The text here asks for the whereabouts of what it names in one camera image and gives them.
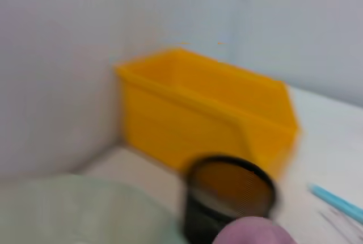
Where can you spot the black mesh pen holder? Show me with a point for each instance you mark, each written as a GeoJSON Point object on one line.
{"type": "Point", "coordinates": [198, 221]}

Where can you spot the green glass fruit bowl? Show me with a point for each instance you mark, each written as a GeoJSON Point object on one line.
{"type": "Point", "coordinates": [79, 212]}

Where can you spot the blue teal scissors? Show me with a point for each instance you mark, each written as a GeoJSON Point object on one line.
{"type": "Point", "coordinates": [337, 201]}

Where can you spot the yellow plastic bin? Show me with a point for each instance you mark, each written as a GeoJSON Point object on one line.
{"type": "Point", "coordinates": [204, 107]}

